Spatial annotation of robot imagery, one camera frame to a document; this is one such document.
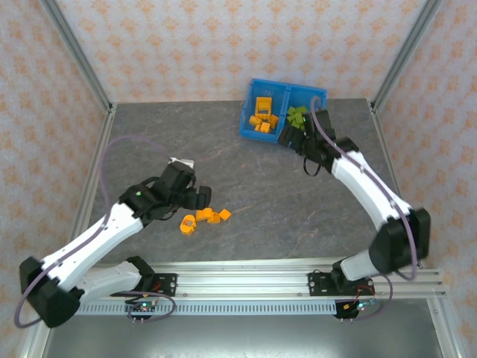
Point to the lime green long lego brick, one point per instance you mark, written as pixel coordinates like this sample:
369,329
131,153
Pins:
291,111
297,121
302,110

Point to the orange square lego brick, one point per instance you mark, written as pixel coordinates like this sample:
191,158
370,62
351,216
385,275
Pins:
274,119
265,127

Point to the orange rounded lego brick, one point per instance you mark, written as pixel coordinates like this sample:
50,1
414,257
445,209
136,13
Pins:
255,120

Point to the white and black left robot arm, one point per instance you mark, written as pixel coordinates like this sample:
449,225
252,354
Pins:
93,242

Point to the orange curved studded lego brick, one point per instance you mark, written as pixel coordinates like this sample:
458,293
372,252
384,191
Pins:
203,215

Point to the orange small hollow lego brick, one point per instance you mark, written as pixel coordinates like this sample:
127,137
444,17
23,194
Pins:
225,214

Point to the blue divided plastic bin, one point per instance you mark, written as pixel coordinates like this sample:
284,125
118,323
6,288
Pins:
261,89

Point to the small circuit board with LED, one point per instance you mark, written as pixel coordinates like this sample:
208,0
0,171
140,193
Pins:
359,306
143,307

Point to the aluminium table side rail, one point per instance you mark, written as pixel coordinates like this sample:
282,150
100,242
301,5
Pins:
107,127
388,160

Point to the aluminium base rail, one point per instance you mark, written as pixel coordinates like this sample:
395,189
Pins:
242,276

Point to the aluminium frame post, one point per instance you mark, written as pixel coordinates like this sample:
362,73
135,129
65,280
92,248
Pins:
80,56
401,56

